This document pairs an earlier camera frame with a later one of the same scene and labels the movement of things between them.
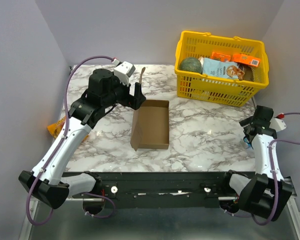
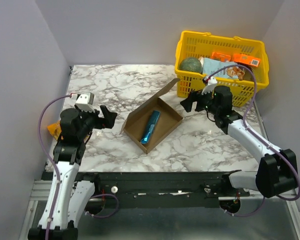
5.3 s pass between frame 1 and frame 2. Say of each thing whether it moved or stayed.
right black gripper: moved
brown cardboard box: moved
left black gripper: moved
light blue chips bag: stayed
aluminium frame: stayed
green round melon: stayed
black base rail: stayed
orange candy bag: stayed
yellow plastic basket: stayed
